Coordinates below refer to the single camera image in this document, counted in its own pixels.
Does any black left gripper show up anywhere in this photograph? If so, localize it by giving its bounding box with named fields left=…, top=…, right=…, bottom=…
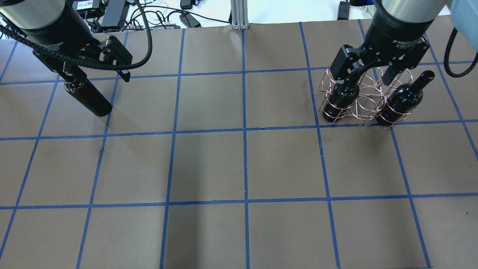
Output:
left=23, top=7, right=133, bottom=83

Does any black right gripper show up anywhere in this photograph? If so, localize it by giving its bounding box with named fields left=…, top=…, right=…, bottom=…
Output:
left=330, top=13, right=431, bottom=86

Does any dark wine bottle being moved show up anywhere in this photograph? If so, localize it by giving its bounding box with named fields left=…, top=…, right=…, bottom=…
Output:
left=64, top=79, right=112, bottom=117

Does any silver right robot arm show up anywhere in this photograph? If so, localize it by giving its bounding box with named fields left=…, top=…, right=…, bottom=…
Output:
left=330, top=0, right=477, bottom=89

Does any dark bottle in basket left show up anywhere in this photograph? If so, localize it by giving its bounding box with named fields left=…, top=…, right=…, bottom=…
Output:
left=322, top=83, right=360, bottom=123

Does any dark bottle in basket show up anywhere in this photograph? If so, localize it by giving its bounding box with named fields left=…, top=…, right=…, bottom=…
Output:
left=375, top=70, right=435, bottom=127
left=322, top=83, right=360, bottom=123

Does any dark bottle in basket right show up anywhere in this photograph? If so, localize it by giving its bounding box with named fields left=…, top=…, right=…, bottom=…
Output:
left=375, top=70, right=435, bottom=127

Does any black power adapter brick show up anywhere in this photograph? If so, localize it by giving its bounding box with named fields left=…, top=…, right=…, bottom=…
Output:
left=100, top=0, right=129, bottom=31

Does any copper wire wine basket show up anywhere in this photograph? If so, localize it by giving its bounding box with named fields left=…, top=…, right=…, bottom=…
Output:
left=318, top=67, right=418, bottom=129

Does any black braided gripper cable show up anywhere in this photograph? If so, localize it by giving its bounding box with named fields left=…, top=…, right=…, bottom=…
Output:
left=0, top=0, right=153, bottom=71

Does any aluminium frame post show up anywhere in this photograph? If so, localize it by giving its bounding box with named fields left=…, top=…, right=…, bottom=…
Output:
left=230, top=0, right=250, bottom=30

